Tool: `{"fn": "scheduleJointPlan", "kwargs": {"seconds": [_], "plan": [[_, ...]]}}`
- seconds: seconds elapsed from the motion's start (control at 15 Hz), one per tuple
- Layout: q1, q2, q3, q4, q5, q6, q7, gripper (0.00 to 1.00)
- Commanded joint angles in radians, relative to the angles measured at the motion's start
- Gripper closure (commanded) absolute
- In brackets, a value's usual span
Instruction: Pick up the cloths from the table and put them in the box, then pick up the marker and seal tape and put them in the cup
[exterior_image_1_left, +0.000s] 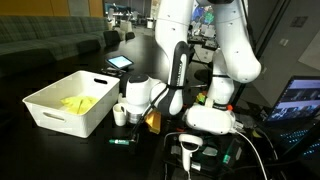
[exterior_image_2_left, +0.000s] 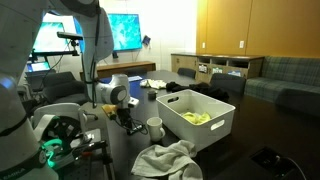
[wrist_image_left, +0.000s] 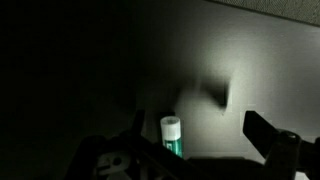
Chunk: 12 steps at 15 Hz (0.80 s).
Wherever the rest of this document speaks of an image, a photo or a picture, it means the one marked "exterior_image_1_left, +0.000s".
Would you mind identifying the green marker pen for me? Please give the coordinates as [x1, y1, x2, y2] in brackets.
[108, 138, 137, 146]

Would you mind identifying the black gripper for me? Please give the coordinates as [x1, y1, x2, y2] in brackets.
[128, 122, 144, 148]

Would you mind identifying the white mug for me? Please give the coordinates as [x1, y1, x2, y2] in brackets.
[112, 102, 129, 127]

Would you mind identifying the black office chair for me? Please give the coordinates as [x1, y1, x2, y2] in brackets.
[124, 31, 136, 41]
[103, 29, 123, 48]

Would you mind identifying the white plastic storage box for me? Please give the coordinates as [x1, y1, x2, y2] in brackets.
[21, 69, 121, 139]

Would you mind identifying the white VR controller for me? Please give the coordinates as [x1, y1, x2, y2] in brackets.
[178, 133, 204, 173]

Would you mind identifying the yellow green small object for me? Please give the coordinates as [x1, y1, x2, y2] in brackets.
[195, 92, 208, 105]

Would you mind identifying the tablet with lit screen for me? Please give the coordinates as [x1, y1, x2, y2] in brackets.
[105, 54, 135, 71]

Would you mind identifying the open laptop computer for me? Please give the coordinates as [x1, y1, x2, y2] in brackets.
[263, 75, 320, 161]

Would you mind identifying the green plaid sofa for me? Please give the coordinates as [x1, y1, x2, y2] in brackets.
[0, 15, 111, 64]

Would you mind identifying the white cable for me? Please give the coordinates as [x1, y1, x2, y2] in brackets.
[233, 129, 270, 180]

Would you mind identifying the yellow cloth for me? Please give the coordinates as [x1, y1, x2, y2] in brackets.
[59, 95, 100, 116]

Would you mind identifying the wrist mounted camera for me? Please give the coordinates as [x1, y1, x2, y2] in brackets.
[144, 109, 163, 135]

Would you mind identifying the small light table item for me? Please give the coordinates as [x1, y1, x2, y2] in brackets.
[101, 67, 124, 77]

